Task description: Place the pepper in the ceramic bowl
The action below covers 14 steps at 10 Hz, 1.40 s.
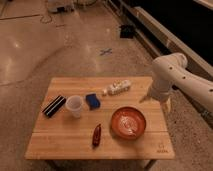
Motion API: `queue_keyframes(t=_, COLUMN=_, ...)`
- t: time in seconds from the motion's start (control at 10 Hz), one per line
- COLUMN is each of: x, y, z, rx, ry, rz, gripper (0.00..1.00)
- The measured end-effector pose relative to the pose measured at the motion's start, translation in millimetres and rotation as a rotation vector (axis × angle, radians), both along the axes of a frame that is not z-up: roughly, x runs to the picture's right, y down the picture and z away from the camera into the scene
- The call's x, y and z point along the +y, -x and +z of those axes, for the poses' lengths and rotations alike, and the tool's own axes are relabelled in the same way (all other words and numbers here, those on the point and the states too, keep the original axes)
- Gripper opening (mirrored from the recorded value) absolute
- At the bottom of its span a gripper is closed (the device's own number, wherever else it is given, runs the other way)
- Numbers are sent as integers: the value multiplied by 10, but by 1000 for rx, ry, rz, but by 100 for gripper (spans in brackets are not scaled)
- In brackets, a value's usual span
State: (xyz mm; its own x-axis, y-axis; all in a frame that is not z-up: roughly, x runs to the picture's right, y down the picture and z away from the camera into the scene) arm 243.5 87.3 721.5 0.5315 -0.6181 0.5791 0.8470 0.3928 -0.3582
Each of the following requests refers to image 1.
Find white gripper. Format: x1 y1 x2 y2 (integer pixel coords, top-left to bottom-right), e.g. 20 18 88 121
139 89 171 114

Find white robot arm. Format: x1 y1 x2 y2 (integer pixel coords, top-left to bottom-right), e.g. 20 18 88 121
139 53 213 112

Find orange ceramic bowl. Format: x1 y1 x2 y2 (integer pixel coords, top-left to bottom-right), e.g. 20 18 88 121
110 106 146 140

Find dark red pepper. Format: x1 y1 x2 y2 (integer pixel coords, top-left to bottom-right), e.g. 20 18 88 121
92 124 101 147

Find blue sponge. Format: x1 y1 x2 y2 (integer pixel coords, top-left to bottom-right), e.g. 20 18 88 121
86 94 101 110

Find wooden folding table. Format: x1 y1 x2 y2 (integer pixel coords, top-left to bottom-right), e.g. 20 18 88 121
25 77 175 160

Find black box on floor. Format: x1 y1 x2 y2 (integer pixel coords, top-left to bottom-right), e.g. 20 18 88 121
120 25 135 38

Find clear plastic cup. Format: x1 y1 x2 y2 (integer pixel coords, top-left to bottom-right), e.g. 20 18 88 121
65 95 83 118

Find white equipment base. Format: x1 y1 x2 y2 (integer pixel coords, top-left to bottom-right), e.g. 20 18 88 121
47 0 74 13

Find grey wall ledge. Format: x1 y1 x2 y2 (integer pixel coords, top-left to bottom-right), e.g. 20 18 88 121
103 0 213 79

